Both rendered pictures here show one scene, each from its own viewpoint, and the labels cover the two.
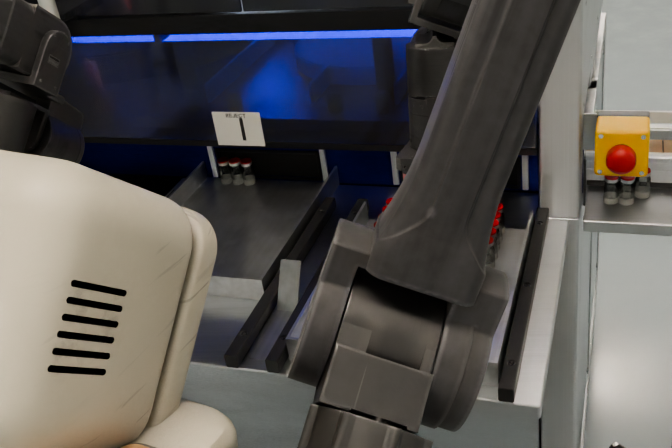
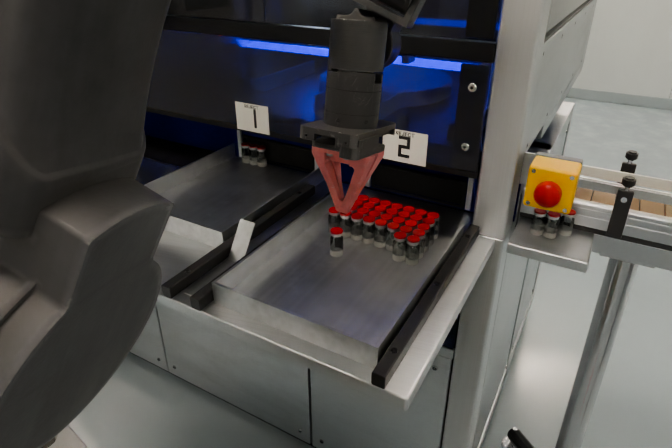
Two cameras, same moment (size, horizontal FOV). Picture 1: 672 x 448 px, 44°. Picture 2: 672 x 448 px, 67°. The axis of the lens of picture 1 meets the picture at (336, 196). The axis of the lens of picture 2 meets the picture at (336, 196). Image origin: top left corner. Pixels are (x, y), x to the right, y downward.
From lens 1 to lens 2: 0.37 m
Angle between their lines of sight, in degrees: 7
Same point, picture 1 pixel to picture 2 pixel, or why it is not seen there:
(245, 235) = (237, 199)
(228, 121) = (245, 110)
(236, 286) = (204, 234)
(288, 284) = (241, 240)
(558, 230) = (483, 246)
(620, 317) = (543, 332)
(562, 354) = (472, 351)
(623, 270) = (554, 299)
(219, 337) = (172, 270)
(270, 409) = not seen: hidden behind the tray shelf
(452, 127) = not seen: outside the picture
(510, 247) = (437, 251)
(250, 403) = not seen: hidden behind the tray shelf
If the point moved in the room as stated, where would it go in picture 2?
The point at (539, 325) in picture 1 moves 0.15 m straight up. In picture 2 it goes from (436, 322) to (447, 227)
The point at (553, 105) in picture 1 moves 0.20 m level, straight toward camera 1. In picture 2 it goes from (497, 136) to (473, 185)
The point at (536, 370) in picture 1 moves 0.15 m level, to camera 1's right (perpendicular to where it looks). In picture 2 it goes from (417, 363) to (544, 375)
